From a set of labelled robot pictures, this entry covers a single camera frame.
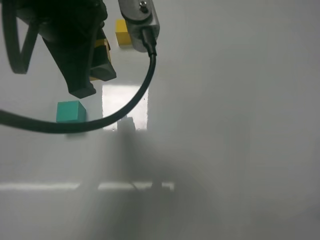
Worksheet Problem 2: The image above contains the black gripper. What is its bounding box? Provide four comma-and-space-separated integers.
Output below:
14, 0, 118, 99

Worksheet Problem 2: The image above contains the yellow template block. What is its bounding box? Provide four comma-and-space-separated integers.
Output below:
115, 19, 132, 47

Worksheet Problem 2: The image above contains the green loose block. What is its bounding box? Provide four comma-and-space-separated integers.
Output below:
56, 100, 87, 123

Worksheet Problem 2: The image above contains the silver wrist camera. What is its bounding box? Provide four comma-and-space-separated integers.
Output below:
118, 0, 160, 53

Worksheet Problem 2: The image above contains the black camera cable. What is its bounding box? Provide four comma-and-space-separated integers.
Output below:
0, 26, 158, 135

